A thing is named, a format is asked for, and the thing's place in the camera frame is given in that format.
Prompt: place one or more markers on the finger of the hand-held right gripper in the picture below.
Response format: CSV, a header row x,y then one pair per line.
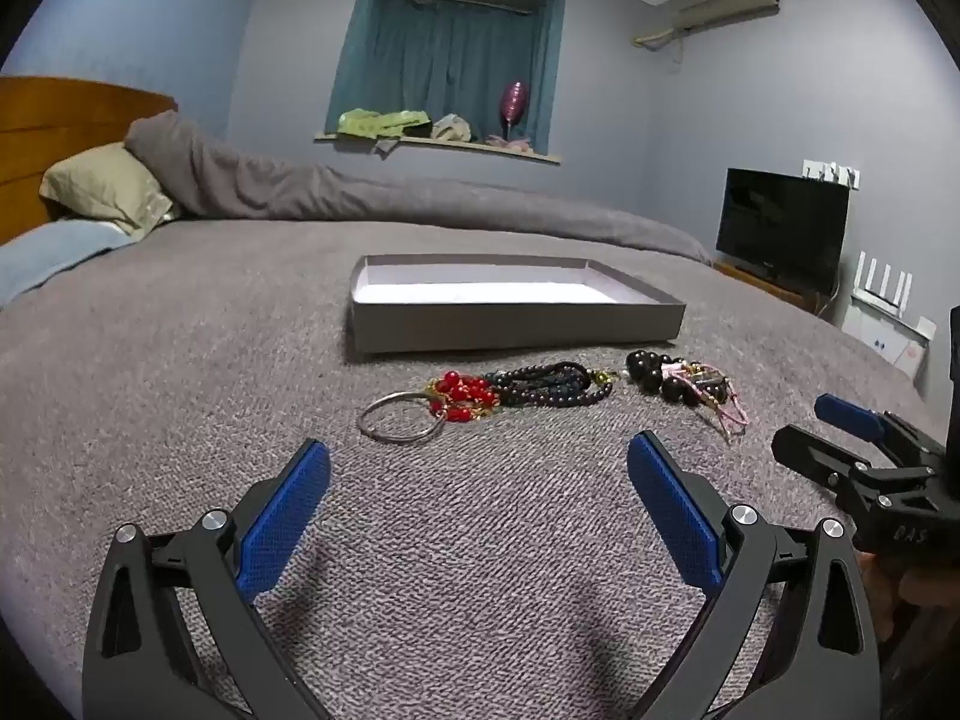
x,y
814,457
847,412

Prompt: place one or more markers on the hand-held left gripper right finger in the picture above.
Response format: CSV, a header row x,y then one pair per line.
x,y
671,510

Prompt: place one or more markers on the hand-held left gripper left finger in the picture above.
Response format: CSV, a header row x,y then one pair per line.
x,y
289,517

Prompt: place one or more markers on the grey shallow cardboard box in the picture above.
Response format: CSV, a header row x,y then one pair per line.
x,y
517,322

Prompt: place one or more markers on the person's right hand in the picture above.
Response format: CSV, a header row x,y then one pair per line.
x,y
879,592

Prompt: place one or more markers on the white cardboard box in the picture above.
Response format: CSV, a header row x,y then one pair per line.
x,y
892,337

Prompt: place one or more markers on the silver bangle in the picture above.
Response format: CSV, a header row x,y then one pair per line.
x,y
359,418

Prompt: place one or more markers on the white router with antennas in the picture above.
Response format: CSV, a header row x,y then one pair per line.
x,y
885,292

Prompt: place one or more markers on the wooden television stand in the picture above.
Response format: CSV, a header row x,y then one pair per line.
x,y
750,277

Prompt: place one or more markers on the grey bed blanket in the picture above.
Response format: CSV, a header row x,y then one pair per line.
x,y
225,360

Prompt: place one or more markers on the black television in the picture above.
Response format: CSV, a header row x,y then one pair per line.
x,y
780,225

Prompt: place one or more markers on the rolled grey duvet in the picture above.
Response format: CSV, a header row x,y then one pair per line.
x,y
375,199

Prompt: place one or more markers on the blue pillow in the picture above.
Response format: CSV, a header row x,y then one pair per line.
x,y
45,255

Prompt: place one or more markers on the windowsill ledge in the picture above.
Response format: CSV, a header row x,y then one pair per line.
x,y
525,156

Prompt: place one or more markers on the small grey cloth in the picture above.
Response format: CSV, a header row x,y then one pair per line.
x,y
386,145

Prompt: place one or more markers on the green pillow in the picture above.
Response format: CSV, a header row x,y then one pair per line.
x,y
97,184

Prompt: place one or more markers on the pink cloth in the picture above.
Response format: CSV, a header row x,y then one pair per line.
x,y
510,141

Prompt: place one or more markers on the green cloth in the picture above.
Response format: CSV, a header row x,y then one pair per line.
x,y
375,122

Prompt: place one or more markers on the beige cloth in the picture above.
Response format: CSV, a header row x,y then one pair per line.
x,y
452,127

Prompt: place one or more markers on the pink balloon on stick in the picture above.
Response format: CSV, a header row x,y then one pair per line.
x,y
514,99

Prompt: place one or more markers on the wooden headboard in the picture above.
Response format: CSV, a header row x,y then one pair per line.
x,y
45,120

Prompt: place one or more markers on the teal curtain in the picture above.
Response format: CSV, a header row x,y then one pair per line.
x,y
450,60

